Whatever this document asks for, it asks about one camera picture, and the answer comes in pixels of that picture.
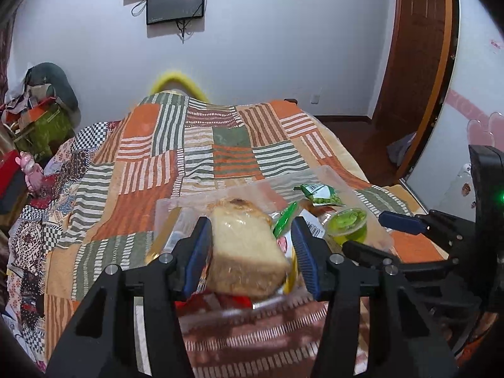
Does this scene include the yellow snack packet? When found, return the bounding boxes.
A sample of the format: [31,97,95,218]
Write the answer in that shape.
[282,252,301,294]

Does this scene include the bread slice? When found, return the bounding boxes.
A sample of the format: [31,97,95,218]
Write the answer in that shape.
[205,198,291,301]

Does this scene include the grey cloth pile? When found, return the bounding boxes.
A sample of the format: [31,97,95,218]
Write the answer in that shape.
[4,62,80,114]

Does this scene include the checkered quilt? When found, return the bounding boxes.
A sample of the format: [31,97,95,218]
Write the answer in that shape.
[0,120,119,375]

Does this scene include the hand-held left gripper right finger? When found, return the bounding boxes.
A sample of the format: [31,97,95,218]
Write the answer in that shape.
[290,216,459,378]

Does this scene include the clear biscuit packet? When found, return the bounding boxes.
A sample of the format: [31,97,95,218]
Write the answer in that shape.
[146,205,198,265]

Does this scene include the green patterned box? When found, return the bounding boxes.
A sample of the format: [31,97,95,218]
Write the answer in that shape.
[13,104,76,155]

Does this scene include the yellow foam tube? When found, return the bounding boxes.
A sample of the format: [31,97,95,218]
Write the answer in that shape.
[151,70,210,102]

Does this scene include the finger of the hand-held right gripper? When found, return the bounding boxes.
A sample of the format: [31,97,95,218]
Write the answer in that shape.
[342,239,461,280]
[378,209,466,245]

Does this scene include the red and white snack packet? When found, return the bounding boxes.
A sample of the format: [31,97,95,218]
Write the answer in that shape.
[275,215,328,258]

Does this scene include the striped patchwork blanket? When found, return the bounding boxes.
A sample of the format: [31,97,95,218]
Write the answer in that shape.
[43,92,450,378]

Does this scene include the thin green snack packet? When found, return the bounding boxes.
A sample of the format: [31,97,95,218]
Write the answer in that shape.
[272,201,300,238]

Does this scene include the red box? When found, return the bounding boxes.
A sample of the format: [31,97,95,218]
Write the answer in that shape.
[0,151,29,202]

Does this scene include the black monitor cable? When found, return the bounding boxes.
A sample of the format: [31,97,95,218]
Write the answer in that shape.
[175,17,196,45]

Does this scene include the green jelly cup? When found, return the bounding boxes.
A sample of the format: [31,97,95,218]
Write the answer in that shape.
[324,207,369,245]

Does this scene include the clear plastic container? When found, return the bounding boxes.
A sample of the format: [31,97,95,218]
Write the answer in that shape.
[152,164,395,325]

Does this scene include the white wardrobe with decals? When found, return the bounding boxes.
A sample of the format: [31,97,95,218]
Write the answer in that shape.
[405,0,504,222]

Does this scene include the pink toy figure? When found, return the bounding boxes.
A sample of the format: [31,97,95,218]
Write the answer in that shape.
[14,151,44,194]

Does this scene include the small wall monitor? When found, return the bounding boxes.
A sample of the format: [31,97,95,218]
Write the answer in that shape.
[146,0,207,26]

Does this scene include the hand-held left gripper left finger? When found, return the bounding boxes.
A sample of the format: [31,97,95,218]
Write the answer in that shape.
[45,216,215,378]

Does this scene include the grey cloth on floor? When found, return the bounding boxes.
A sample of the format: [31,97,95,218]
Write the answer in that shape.
[387,131,419,167]

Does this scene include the wooden door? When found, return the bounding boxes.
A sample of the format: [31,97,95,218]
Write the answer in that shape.
[372,0,460,179]

